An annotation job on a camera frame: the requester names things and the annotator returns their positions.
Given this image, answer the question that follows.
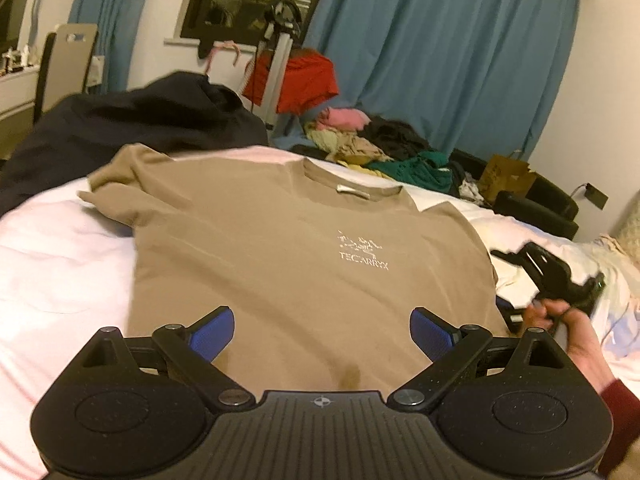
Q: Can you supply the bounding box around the pink clothes hanger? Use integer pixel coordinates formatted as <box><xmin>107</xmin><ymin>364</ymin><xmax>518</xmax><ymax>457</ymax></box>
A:
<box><xmin>204</xmin><ymin>40</ymin><xmax>242</xmax><ymax>74</ymax></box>

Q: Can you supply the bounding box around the black leather sofa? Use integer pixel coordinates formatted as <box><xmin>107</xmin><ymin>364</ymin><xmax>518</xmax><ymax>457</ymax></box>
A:
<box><xmin>292</xmin><ymin>144</ymin><xmax>581</xmax><ymax>241</ymax></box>

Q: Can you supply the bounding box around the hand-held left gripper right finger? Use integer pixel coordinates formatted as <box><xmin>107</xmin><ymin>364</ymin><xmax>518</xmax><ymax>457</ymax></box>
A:
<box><xmin>388</xmin><ymin>307</ymin><xmax>565</xmax><ymax>408</ymax></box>

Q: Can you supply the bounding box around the green garment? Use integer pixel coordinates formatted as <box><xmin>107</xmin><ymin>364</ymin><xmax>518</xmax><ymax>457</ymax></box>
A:
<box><xmin>367</xmin><ymin>150</ymin><xmax>454</xmax><ymax>192</ymax></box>

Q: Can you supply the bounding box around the white bed sheet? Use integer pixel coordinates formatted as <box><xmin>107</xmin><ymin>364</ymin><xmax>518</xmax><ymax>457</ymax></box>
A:
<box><xmin>0</xmin><ymin>145</ymin><xmax>640</xmax><ymax>480</ymax></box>

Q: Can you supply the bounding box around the black wall socket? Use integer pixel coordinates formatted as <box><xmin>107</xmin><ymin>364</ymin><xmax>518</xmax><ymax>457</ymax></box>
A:
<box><xmin>570</xmin><ymin>182</ymin><xmax>610</xmax><ymax>210</ymax></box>

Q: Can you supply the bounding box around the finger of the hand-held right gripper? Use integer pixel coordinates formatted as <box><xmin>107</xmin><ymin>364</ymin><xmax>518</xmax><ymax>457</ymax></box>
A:
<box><xmin>490</xmin><ymin>248</ymin><xmax>537</xmax><ymax>270</ymax></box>
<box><xmin>495</xmin><ymin>296</ymin><xmax>527</xmax><ymax>336</ymax></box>

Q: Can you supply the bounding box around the wide blue curtain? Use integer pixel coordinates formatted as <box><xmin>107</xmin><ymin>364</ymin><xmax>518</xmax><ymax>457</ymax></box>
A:
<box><xmin>270</xmin><ymin>0</ymin><xmax>584</xmax><ymax>196</ymax></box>

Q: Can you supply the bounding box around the dark navy garment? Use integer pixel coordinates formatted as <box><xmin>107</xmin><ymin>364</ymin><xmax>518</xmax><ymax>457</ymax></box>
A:
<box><xmin>0</xmin><ymin>72</ymin><xmax>271</xmax><ymax>217</ymax></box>

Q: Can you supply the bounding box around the cardboard box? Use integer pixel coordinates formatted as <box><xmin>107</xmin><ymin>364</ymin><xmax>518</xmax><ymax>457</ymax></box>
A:
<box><xmin>477</xmin><ymin>154</ymin><xmax>539</xmax><ymax>202</ymax></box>

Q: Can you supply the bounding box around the silver metal stand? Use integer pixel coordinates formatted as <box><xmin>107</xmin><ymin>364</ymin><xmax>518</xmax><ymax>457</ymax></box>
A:
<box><xmin>252</xmin><ymin>0</ymin><xmax>302</xmax><ymax>131</ymax></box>

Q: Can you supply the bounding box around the tan printed t-shirt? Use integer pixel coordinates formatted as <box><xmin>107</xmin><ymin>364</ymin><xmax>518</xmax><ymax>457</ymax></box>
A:
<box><xmin>77</xmin><ymin>142</ymin><xmax>506</xmax><ymax>397</ymax></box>

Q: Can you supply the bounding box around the dark framed window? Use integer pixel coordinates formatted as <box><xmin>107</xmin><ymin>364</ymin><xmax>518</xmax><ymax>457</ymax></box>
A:
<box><xmin>179</xmin><ymin>0</ymin><xmax>337</xmax><ymax>49</ymax></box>

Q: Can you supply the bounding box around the person's right hand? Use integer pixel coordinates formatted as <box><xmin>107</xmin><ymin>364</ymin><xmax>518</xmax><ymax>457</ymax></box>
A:
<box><xmin>520</xmin><ymin>299</ymin><xmax>615</xmax><ymax>397</ymax></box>

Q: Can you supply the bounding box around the pink garment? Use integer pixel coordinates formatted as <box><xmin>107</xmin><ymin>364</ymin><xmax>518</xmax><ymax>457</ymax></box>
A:
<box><xmin>317</xmin><ymin>107</ymin><xmax>372</xmax><ymax>132</ymax></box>

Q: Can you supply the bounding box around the narrow blue curtain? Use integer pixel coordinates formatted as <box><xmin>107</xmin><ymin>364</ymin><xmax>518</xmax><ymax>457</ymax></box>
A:
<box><xmin>67</xmin><ymin>0</ymin><xmax>162</xmax><ymax>96</ymax></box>

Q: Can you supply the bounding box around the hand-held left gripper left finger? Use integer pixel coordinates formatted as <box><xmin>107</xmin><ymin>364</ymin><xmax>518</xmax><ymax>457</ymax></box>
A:
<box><xmin>80</xmin><ymin>306</ymin><xmax>256</xmax><ymax>408</ymax></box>

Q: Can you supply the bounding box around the dark monitor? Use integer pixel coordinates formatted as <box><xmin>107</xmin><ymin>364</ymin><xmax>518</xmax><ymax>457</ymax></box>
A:
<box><xmin>0</xmin><ymin>0</ymin><xmax>37</xmax><ymax>57</ymax></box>

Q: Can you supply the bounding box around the person's right forearm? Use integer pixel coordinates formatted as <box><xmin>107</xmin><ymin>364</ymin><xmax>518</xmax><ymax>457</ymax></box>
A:
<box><xmin>597</xmin><ymin>378</ymin><xmax>640</xmax><ymax>480</ymax></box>

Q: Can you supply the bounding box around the red garment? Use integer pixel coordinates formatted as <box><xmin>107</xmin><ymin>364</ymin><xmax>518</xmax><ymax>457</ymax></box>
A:
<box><xmin>242</xmin><ymin>49</ymin><xmax>340</xmax><ymax>115</ymax></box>

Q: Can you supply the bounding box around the black garment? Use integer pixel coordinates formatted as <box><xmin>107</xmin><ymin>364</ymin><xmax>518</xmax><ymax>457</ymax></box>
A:
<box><xmin>359</xmin><ymin>117</ymin><xmax>433</xmax><ymax>162</ymax></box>

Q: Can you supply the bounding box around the beige chair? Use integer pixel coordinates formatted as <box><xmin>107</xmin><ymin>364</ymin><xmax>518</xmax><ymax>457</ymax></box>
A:
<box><xmin>32</xmin><ymin>23</ymin><xmax>100</xmax><ymax>126</ymax></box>

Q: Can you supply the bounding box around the cream fluffy blanket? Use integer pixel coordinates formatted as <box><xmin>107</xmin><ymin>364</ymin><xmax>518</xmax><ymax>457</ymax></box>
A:
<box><xmin>594</xmin><ymin>232</ymin><xmax>640</xmax><ymax>288</ymax></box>

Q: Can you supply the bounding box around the yellow floral garment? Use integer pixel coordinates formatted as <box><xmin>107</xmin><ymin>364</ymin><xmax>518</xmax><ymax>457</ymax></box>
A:
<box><xmin>306</xmin><ymin>127</ymin><xmax>387</xmax><ymax>167</ymax></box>

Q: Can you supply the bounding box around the white desk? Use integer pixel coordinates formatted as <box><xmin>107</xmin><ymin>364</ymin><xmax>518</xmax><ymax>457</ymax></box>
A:
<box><xmin>0</xmin><ymin>66</ymin><xmax>42</xmax><ymax>161</ymax></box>

